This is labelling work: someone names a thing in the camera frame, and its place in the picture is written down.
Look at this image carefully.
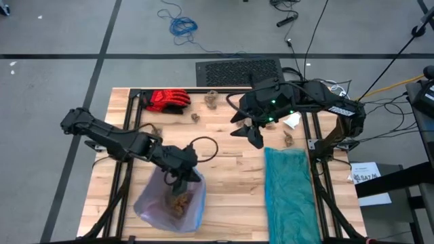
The large brown paper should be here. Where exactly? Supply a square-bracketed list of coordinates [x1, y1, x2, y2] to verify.
[203, 89, 219, 110]

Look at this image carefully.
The white printed paper sheet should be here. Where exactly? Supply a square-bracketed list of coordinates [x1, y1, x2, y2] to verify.
[348, 161, 393, 207]

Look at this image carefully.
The red and black glove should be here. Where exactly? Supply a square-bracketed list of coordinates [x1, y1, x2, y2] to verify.
[140, 89, 192, 115]

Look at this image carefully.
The black aluminium table frame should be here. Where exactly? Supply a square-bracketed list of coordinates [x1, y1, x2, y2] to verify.
[77, 87, 369, 244]

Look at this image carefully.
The long black floor cable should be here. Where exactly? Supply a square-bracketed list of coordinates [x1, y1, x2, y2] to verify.
[302, 0, 330, 81]

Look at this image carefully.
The blue floor cable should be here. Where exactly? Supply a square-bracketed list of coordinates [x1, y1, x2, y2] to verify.
[156, 0, 264, 59]

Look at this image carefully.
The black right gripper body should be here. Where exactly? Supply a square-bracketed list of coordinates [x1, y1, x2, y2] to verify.
[231, 90, 272, 133]

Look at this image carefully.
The black left camera cable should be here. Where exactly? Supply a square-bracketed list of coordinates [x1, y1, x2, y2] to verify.
[187, 136, 220, 163]

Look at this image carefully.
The black device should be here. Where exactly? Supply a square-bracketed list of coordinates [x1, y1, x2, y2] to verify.
[405, 65, 434, 119]

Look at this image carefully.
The grey plastic trash bin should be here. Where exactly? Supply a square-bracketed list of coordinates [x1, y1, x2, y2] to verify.
[134, 166, 206, 233]

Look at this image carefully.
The black stand pole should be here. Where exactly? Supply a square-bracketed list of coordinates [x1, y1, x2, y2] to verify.
[358, 6, 434, 102]

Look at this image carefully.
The black cable with inline plug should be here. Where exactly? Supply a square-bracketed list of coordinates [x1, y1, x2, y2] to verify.
[270, 0, 304, 81]

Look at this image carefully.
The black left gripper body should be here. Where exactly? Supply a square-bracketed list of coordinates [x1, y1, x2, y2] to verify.
[151, 144, 199, 177]

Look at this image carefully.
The brown paper heap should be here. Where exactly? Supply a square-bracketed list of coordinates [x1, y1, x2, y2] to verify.
[165, 190, 196, 218]

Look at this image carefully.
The white cable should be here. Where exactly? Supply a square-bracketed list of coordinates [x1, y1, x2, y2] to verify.
[323, 79, 352, 100]

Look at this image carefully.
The yellow floor cable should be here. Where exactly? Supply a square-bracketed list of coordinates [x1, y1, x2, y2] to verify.
[354, 74, 425, 101]

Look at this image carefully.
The black desk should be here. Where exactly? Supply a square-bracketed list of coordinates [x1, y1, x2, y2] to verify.
[354, 161, 434, 244]

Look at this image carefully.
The teal plastic trash bag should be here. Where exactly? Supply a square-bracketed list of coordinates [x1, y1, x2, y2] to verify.
[263, 146, 322, 244]

